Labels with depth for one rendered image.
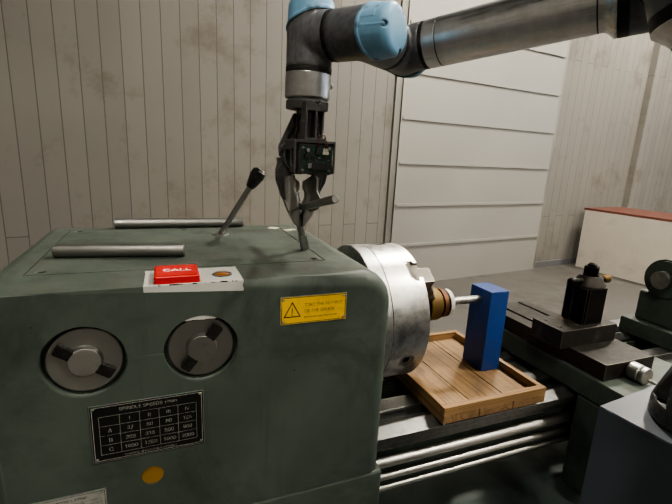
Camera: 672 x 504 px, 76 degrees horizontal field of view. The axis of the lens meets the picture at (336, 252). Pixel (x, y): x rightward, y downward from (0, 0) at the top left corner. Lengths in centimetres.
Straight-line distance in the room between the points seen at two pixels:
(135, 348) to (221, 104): 337
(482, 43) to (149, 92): 330
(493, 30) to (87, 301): 68
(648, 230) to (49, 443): 638
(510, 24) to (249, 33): 346
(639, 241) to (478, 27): 599
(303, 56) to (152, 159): 316
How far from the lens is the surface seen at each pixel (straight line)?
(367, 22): 67
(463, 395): 114
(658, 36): 59
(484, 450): 121
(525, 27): 73
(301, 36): 74
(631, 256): 668
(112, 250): 79
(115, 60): 385
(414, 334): 92
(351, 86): 439
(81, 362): 67
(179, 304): 64
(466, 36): 75
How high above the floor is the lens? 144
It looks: 13 degrees down
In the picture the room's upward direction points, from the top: 3 degrees clockwise
